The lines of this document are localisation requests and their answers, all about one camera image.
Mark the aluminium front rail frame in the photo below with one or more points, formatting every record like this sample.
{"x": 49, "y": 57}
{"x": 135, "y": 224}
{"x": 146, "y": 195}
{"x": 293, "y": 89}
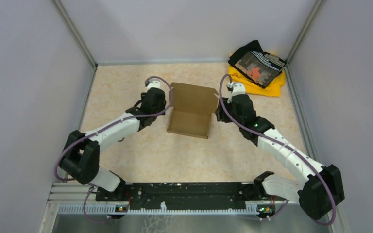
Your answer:
{"x": 84, "y": 197}

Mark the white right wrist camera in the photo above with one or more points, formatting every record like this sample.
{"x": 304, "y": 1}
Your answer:
{"x": 235, "y": 88}

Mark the black printed folded shirt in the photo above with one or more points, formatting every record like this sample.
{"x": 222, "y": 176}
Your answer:
{"x": 257, "y": 66}

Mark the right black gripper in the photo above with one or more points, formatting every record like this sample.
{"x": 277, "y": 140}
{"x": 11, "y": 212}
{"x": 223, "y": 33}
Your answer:
{"x": 221, "y": 115}

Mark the brown cardboard box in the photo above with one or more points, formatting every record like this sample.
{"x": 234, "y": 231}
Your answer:
{"x": 192, "y": 110}

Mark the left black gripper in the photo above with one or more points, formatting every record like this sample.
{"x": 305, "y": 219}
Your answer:
{"x": 163, "y": 105}

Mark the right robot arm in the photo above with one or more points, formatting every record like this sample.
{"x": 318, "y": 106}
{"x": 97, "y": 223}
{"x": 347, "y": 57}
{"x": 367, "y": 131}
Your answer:
{"x": 317, "y": 188}

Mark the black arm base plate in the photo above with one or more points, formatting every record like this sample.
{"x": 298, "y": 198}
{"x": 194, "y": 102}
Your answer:
{"x": 188, "y": 196}

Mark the yellow folded cloth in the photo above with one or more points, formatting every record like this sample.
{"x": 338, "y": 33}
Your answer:
{"x": 273, "y": 90}

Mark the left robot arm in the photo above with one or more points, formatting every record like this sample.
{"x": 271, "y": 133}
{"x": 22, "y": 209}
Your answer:
{"x": 81, "y": 155}

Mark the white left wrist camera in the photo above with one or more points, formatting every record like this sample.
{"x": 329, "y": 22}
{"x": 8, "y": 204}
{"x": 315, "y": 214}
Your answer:
{"x": 152, "y": 83}

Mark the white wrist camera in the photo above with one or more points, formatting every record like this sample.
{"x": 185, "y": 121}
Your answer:
{"x": 152, "y": 83}
{"x": 235, "y": 88}

